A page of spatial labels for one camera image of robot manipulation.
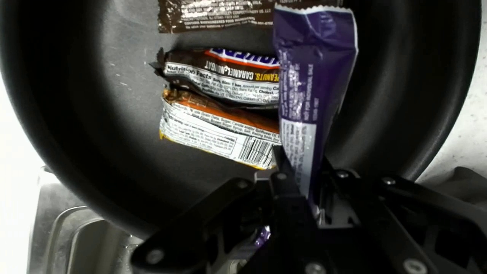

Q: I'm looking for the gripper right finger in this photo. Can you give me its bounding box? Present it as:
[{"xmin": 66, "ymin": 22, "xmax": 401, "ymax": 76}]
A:
[{"xmin": 314, "ymin": 155, "xmax": 487, "ymax": 274}]

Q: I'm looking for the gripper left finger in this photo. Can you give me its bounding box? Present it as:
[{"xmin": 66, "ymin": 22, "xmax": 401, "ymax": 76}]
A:
[{"xmin": 131, "ymin": 146, "xmax": 319, "ymax": 274}]

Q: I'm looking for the purple candy bar wrapper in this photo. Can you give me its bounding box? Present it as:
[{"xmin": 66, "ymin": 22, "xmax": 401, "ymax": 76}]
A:
[{"xmin": 254, "ymin": 4, "xmax": 359, "ymax": 248}]

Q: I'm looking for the dark grey cloth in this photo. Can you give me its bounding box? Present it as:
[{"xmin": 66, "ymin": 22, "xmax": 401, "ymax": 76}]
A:
[{"xmin": 415, "ymin": 166, "xmax": 487, "ymax": 208}]

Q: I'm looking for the orange and white snack bar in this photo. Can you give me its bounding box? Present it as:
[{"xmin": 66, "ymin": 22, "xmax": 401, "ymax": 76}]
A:
[{"xmin": 159, "ymin": 89, "xmax": 282, "ymax": 170}]

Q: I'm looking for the brown candy bar with blue print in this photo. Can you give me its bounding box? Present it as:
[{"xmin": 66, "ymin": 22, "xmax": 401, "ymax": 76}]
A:
[{"xmin": 150, "ymin": 47, "xmax": 281, "ymax": 109}]

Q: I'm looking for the stainless steel sink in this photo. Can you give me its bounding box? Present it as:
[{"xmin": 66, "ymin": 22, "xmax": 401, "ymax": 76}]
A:
[{"xmin": 27, "ymin": 166, "xmax": 145, "ymax": 274}]

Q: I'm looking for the black frying pan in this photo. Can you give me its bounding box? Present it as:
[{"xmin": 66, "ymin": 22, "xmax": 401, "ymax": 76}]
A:
[{"xmin": 0, "ymin": 0, "xmax": 482, "ymax": 240}]

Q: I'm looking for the dark brown candy bar wrapper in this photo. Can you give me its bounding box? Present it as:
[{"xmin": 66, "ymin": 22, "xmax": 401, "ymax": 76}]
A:
[{"xmin": 158, "ymin": 0, "xmax": 345, "ymax": 34}]

